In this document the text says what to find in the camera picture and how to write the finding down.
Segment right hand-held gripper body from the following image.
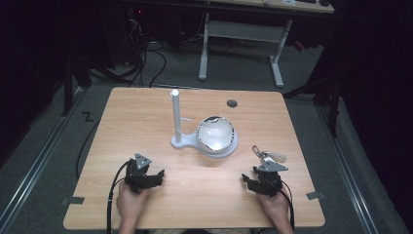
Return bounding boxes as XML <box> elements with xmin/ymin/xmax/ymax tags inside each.
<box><xmin>252</xmin><ymin>161</ymin><xmax>290</xmax><ymax>198</ymax></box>

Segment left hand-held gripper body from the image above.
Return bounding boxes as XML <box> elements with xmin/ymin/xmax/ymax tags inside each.
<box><xmin>124</xmin><ymin>152</ymin><xmax>154</xmax><ymax>195</ymax></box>

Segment keychain with beige cord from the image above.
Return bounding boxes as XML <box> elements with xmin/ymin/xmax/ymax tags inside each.
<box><xmin>250</xmin><ymin>144</ymin><xmax>288</xmax><ymax>165</ymax></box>

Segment person's right hand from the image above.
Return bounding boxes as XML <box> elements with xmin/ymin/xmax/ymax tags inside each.
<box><xmin>257</xmin><ymin>190</ymin><xmax>292</xmax><ymax>229</ymax></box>

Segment person's left hand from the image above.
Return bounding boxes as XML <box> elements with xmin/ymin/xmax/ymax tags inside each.
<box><xmin>115</xmin><ymin>180</ymin><xmax>151</xmax><ymax>227</ymax></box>

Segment grey tape strip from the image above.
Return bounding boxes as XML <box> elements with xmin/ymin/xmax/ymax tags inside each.
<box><xmin>305</xmin><ymin>190</ymin><xmax>326</xmax><ymax>201</ymax></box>
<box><xmin>60</xmin><ymin>196</ymin><xmax>86</xmax><ymax>207</ymax></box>

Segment shiny silver bowl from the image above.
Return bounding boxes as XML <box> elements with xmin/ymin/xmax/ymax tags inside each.
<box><xmin>196</xmin><ymin>115</ymin><xmax>236</xmax><ymax>155</ymax></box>

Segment black metal stand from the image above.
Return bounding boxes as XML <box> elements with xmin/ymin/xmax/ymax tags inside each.
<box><xmin>282</xmin><ymin>48</ymin><xmax>346</xmax><ymax>138</ymax></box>
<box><xmin>60</xmin><ymin>53</ymin><xmax>94</xmax><ymax>118</ymax></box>

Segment dark computer tower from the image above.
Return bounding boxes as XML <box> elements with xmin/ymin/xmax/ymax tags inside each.
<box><xmin>98</xmin><ymin>4</ymin><xmax>148</xmax><ymax>67</ymax></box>

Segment white-legged desk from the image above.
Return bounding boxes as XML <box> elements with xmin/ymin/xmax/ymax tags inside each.
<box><xmin>198</xmin><ymin>0</ymin><xmax>335</xmax><ymax>90</ymax></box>

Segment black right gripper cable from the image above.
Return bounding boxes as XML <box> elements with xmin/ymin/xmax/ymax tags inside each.
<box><xmin>278</xmin><ymin>180</ymin><xmax>296</xmax><ymax>232</ymax></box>

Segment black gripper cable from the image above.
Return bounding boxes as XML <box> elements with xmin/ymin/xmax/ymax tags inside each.
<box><xmin>278</xmin><ymin>180</ymin><xmax>296</xmax><ymax>232</ymax></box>
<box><xmin>106</xmin><ymin>159</ymin><xmax>132</xmax><ymax>234</ymax></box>

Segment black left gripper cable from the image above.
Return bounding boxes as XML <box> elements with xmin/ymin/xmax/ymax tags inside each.
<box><xmin>106</xmin><ymin>159</ymin><xmax>132</xmax><ymax>234</ymax></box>

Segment white stand with post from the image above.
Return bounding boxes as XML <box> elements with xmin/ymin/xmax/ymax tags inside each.
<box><xmin>169</xmin><ymin>89</ymin><xmax>240</xmax><ymax>160</ymax></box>

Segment metal floor rail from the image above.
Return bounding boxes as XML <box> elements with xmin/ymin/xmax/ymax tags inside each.
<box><xmin>314</xmin><ymin>103</ymin><xmax>381</xmax><ymax>234</ymax></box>
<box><xmin>0</xmin><ymin>86</ymin><xmax>89</xmax><ymax>234</ymax></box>

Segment black floor cables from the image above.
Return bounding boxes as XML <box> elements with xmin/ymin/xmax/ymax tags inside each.
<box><xmin>87</xmin><ymin>19</ymin><xmax>203</xmax><ymax>89</ymax></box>

